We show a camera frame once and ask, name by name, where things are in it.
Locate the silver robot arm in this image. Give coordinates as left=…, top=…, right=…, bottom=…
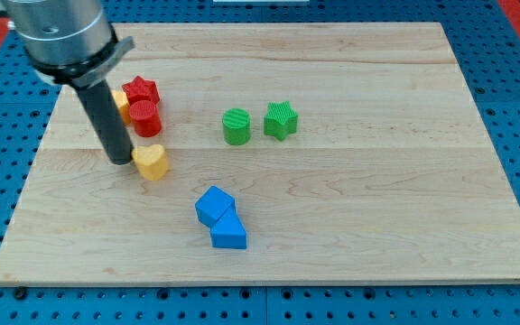
left=2, top=0, right=135, bottom=89

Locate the yellow hexagon block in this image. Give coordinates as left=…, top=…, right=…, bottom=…
left=111, top=89, right=131, bottom=125

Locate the wooden board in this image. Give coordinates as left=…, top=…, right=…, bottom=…
left=0, top=23, right=520, bottom=287

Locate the green cylinder block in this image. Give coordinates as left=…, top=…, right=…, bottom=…
left=222, top=107, right=251, bottom=145

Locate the green star block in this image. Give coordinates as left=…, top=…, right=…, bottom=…
left=264, top=101, right=298, bottom=141

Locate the blue cube block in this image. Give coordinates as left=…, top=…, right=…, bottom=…
left=195, top=186, right=236, bottom=228

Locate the blue triangle block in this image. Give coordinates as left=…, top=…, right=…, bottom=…
left=209, top=209, right=247, bottom=249

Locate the yellow heart block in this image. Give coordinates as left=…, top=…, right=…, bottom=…
left=132, top=144, right=169, bottom=181

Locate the red cylinder block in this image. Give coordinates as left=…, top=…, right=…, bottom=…
left=129, top=100, right=162, bottom=137

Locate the red star block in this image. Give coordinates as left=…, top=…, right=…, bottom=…
left=122, top=76, right=161, bottom=105

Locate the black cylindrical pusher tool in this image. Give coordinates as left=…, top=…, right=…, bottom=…
left=76, top=80, right=134, bottom=165

